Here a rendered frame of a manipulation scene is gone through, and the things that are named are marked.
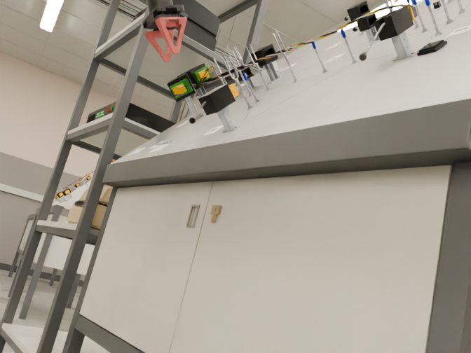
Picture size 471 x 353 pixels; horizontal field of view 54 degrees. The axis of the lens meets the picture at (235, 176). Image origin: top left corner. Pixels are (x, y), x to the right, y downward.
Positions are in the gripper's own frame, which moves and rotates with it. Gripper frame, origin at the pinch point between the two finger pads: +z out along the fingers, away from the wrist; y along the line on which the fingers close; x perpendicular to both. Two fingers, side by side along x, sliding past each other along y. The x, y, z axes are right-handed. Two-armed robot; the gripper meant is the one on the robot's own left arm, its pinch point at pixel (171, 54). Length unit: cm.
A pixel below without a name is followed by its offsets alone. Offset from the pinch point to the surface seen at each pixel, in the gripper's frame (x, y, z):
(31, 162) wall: -50, 725, -51
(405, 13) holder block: -33.4, -36.2, 6.0
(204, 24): -50, 71, -32
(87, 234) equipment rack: 15, 60, 39
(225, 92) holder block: -8.8, -4.8, 11.0
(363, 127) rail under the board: -6, -46, 26
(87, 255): -25, 292, 71
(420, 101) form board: -11, -53, 24
